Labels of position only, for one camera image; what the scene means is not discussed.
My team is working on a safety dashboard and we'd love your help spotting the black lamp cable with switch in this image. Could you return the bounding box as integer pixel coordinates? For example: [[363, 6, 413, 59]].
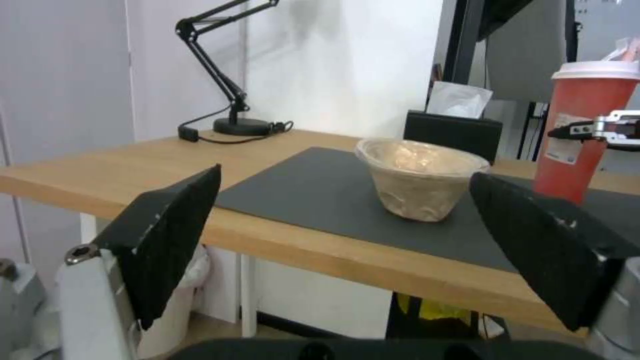
[[177, 112, 296, 146]]

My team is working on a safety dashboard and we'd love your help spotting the white tissue sheet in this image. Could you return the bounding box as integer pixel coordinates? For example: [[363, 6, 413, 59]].
[[424, 80, 495, 121]]

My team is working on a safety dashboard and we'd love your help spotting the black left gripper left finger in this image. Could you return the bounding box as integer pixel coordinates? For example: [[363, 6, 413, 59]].
[[54, 163, 222, 360]]

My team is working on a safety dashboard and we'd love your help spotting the black articulated desk lamp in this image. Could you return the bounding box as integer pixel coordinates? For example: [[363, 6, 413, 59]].
[[174, 0, 274, 136]]

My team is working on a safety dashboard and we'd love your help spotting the white table leg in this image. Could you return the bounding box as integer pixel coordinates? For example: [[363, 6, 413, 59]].
[[238, 254, 259, 339]]

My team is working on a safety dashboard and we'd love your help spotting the pink crumpled wrapper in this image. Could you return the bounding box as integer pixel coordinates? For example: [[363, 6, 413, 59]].
[[598, 36, 640, 64]]

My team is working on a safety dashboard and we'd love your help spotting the black desk mat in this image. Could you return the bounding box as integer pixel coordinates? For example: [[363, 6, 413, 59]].
[[212, 146, 640, 275]]

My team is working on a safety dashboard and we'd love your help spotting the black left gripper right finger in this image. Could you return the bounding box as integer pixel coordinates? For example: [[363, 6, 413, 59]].
[[469, 172, 640, 360]]

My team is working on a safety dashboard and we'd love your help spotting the white trash bin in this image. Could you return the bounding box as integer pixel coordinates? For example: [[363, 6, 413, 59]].
[[133, 243, 211, 359]]

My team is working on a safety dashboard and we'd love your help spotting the yellow bag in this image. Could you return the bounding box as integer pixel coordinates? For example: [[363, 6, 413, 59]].
[[397, 293, 482, 320]]

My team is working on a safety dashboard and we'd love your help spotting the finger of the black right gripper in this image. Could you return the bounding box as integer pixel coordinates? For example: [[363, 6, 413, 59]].
[[546, 108, 640, 153]]

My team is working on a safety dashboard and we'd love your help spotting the black board stand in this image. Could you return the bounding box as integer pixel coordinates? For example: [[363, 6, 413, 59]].
[[446, 0, 582, 103]]

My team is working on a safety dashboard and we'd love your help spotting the black tissue box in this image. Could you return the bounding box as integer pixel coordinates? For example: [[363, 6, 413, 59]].
[[403, 109, 504, 166]]

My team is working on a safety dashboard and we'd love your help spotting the red cup white lid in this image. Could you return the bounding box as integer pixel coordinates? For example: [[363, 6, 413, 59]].
[[532, 61, 640, 206]]

